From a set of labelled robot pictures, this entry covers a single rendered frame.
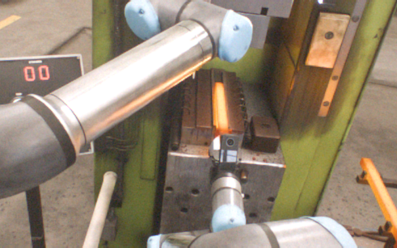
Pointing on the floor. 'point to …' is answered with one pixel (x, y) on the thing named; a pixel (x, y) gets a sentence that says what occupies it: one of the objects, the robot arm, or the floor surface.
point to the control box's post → (35, 216)
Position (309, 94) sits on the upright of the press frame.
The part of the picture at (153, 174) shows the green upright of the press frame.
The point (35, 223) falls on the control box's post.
